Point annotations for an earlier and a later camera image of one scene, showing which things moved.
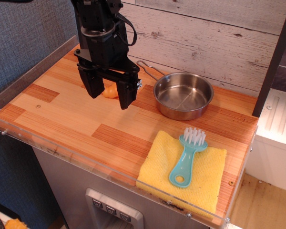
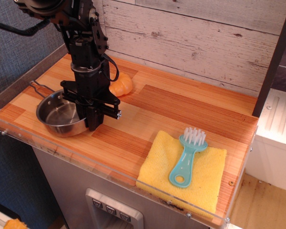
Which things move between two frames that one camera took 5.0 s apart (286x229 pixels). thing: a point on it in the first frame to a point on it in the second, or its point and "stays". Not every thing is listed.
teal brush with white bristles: [193, 140] stays
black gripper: [107, 53] to [91, 88]
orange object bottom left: [15, 223] stays
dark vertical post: [276, 60] stays
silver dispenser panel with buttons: [107, 213] stays
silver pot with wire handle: [182, 96] to [58, 116]
